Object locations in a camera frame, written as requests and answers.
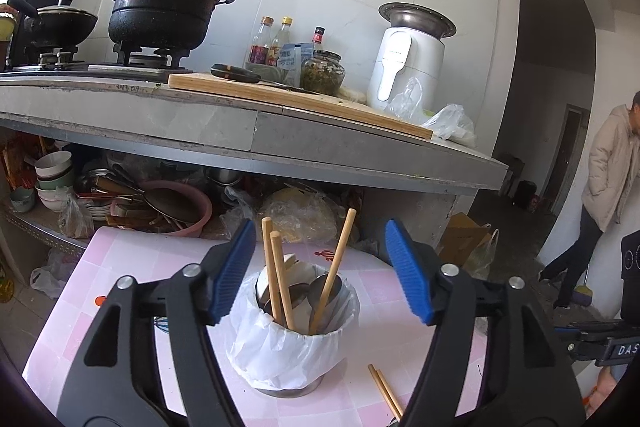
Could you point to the brown capped sauce bottle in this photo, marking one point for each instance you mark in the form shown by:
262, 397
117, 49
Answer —
260, 44

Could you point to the crumpled clear plastic bag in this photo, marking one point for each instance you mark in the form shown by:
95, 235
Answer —
450, 122

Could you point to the black wok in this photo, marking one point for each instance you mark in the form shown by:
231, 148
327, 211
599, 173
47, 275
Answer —
60, 24

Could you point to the metal shelf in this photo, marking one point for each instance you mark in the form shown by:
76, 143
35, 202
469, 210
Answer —
40, 232

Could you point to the black cooking pot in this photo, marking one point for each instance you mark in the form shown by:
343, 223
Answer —
160, 17

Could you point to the stack of ceramic bowls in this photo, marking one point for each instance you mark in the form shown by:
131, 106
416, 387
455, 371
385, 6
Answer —
52, 177

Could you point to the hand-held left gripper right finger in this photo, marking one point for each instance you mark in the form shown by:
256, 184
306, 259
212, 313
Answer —
407, 272

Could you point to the white air fryer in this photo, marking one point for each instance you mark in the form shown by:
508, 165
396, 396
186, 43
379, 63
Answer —
410, 57

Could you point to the green rimmed basin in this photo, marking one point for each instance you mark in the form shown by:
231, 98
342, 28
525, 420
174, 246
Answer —
5, 27

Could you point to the small clear plastic bag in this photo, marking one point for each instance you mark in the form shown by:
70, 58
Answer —
407, 99

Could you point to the gas stove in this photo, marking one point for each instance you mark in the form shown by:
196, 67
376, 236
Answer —
100, 62

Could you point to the blue and white packet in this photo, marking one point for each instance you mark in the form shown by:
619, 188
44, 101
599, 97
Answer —
291, 57

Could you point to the bag of yellow food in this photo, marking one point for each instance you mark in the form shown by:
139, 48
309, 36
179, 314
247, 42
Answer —
300, 212

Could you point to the broom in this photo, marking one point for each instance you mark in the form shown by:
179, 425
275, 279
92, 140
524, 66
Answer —
582, 292

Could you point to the glass pickle jar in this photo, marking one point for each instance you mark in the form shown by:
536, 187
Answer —
322, 72

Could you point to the red capped sauce bottle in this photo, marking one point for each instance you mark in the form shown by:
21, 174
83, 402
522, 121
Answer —
318, 39

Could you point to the pile of plates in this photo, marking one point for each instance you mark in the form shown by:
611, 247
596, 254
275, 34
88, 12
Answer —
95, 197

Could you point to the translucent grey plastic bag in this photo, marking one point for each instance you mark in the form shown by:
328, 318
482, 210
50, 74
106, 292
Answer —
75, 219

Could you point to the grey concrete kitchen counter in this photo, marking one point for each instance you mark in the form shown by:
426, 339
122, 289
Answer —
150, 117

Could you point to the container lined with white bag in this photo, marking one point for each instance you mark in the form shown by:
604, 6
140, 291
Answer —
280, 352

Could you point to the wooden chopstick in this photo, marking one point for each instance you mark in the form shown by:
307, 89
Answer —
337, 257
391, 394
381, 388
272, 267
282, 277

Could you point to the cardboard box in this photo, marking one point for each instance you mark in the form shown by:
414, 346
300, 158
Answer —
462, 237

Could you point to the red printed packets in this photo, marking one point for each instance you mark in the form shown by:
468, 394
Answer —
15, 162

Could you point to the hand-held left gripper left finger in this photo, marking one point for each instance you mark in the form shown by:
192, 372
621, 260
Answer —
235, 272

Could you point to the dark round pan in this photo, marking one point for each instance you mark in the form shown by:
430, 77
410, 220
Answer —
170, 204

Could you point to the wooden cutting board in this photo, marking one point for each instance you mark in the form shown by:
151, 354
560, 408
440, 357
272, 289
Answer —
225, 89

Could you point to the yellow capped sauce bottle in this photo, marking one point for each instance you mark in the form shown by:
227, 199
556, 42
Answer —
281, 39

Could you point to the pink plastic basin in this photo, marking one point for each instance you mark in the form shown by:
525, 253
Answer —
197, 224

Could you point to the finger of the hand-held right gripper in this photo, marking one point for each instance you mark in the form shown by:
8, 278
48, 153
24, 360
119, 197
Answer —
582, 344

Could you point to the steel basin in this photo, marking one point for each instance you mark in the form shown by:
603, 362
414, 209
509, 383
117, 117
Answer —
417, 19

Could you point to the stacked steel pots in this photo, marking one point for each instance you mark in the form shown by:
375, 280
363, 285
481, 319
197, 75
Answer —
222, 177

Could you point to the person's right hand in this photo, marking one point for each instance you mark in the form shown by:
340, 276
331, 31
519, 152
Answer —
605, 389

